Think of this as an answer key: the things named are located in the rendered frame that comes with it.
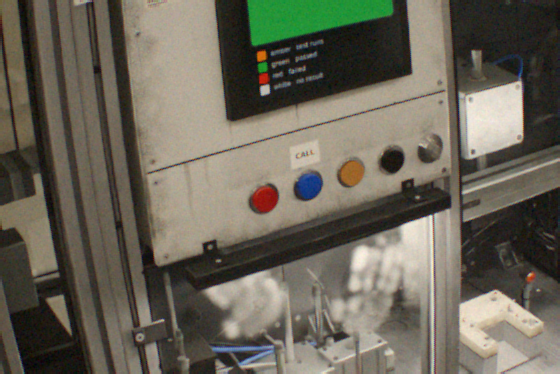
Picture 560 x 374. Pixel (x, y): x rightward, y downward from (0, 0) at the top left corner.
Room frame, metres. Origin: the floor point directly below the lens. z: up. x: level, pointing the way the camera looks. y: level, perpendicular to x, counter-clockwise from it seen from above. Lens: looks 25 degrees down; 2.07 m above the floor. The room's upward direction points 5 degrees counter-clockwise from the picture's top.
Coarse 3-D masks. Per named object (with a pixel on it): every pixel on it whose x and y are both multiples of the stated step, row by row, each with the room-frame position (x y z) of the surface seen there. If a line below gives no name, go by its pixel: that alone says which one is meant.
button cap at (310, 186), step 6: (312, 174) 1.40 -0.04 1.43; (300, 180) 1.40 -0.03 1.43; (306, 180) 1.39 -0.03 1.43; (312, 180) 1.40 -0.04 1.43; (318, 180) 1.40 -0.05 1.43; (300, 186) 1.39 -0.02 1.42; (306, 186) 1.39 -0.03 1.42; (312, 186) 1.40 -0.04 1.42; (318, 186) 1.40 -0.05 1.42; (300, 192) 1.39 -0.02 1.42; (306, 192) 1.39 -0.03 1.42; (312, 192) 1.40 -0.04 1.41; (318, 192) 1.40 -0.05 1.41
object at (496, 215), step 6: (498, 210) 1.76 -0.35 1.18; (504, 210) 1.77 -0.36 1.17; (510, 210) 1.77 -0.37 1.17; (480, 216) 1.75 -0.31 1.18; (486, 216) 1.75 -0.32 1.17; (492, 216) 1.76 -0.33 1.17; (498, 216) 1.76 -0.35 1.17; (504, 216) 1.77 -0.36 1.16; (468, 222) 1.75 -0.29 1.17; (474, 222) 1.74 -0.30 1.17; (480, 222) 1.75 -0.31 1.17; (486, 222) 1.75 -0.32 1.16; (468, 228) 1.75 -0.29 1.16; (474, 228) 1.74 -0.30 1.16
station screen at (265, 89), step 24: (240, 0) 1.35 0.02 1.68; (360, 24) 1.42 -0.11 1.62; (384, 24) 1.43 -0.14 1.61; (264, 48) 1.36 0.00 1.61; (288, 48) 1.38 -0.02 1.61; (312, 48) 1.39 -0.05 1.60; (336, 48) 1.40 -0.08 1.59; (360, 48) 1.42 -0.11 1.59; (384, 48) 1.43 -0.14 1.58; (264, 72) 1.36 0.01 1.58; (288, 72) 1.38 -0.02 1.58; (312, 72) 1.39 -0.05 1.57; (336, 72) 1.40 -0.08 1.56; (360, 72) 1.42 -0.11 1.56; (264, 96) 1.36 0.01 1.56
